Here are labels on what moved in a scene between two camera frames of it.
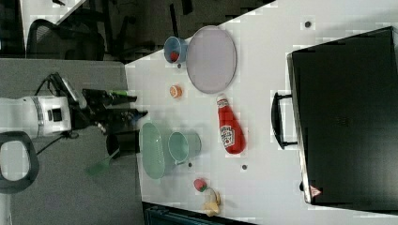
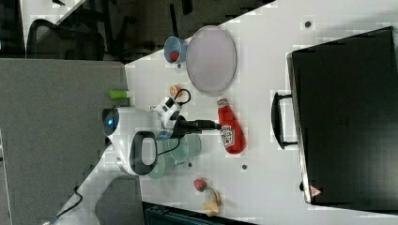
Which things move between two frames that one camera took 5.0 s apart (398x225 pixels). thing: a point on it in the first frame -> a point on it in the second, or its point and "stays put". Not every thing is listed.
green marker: [120, 93] stays put
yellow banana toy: [211, 208] stays put
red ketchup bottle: [231, 133] stays put
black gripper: [100, 109] -> [184, 127]
